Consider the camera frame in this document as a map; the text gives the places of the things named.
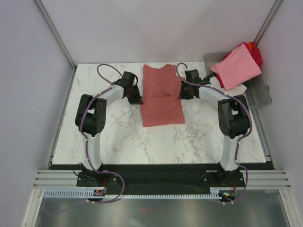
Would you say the salmon red t shirt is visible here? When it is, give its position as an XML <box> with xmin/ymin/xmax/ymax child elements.
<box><xmin>141</xmin><ymin>64</ymin><xmax>185</xmax><ymax>128</ymax></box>

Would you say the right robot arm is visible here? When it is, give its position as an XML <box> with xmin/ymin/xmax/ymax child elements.
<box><xmin>179</xmin><ymin>70</ymin><xmax>252</xmax><ymax>186</ymax></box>

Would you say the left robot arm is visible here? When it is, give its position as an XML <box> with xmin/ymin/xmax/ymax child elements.
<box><xmin>75</xmin><ymin>71</ymin><xmax>143</xmax><ymax>186</ymax></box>

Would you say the dark green t shirt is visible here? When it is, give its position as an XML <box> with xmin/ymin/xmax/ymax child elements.
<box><xmin>202</xmin><ymin>73</ymin><xmax>216</xmax><ymax>83</ymax></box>

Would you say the white t shirt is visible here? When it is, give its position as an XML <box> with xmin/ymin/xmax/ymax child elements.
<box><xmin>210</xmin><ymin>77</ymin><xmax>247</xmax><ymax>96</ymax></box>

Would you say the light pink t shirt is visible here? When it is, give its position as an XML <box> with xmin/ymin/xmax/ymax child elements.
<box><xmin>210</xmin><ymin>46</ymin><xmax>262</xmax><ymax>90</ymax></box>

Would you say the grey translucent plastic bin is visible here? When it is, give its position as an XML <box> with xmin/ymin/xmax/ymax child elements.
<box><xmin>203</xmin><ymin>52</ymin><xmax>272</xmax><ymax>109</ymax></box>

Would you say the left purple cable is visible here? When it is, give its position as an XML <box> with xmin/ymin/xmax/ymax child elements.
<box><xmin>79</xmin><ymin>63</ymin><xmax>125</xmax><ymax>190</ymax></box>

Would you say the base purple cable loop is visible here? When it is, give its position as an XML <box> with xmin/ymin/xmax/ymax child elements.
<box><xmin>86</xmin><ymin>171</ymin><xmax>128</xmax><ymax>205</ymax></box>

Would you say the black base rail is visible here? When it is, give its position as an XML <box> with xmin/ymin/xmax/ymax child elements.
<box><xmin>76</xmin><ymin>164</ymin><xmax>245</xmax><ymax>195</ymax></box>

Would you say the right aluminium frame post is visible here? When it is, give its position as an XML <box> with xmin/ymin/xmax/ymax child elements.
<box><xmin>253</xmin><ymin>0</ymin><xmax>285</xmax><ymax>47</ymax></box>

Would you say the white slotted cable duct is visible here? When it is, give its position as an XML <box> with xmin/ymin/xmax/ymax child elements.
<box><xmin>43</xmin><ymin>189</ymin><xmax>227</xmax><ymax>200</ymax></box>

